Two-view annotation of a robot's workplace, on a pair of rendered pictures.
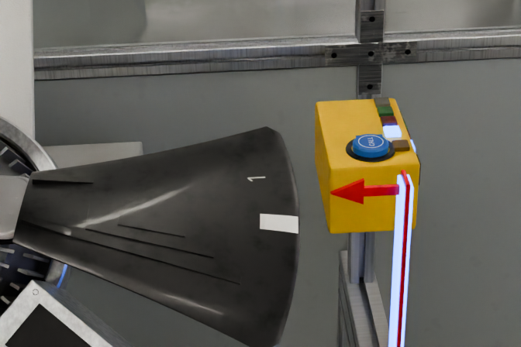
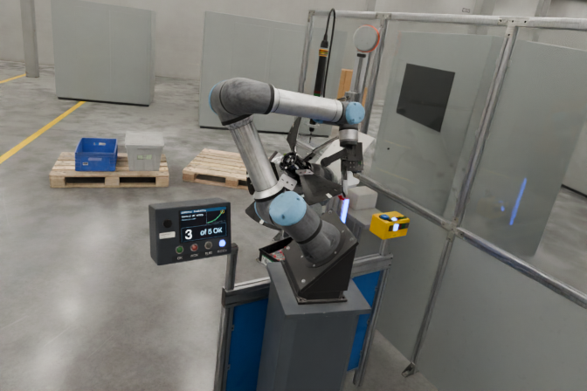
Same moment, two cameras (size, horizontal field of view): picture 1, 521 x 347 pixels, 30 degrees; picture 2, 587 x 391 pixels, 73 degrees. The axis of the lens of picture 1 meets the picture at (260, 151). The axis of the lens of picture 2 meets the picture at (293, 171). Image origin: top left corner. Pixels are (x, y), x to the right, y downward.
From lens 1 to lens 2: 146 cm
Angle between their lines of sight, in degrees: 55
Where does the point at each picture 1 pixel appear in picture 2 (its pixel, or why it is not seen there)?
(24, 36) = not seen: hidden behind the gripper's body
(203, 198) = (325, 187)
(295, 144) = (428, 244)
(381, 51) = (454, 229)
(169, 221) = (317, 186)
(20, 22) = not seen: hidden behind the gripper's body
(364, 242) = (383, 245)
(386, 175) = (380, 222)
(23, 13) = not seen: hidden behind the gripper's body
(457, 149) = (467, 274)
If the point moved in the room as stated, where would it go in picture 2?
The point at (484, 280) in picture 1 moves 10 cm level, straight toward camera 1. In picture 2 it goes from (465, 327) to (448, 328)
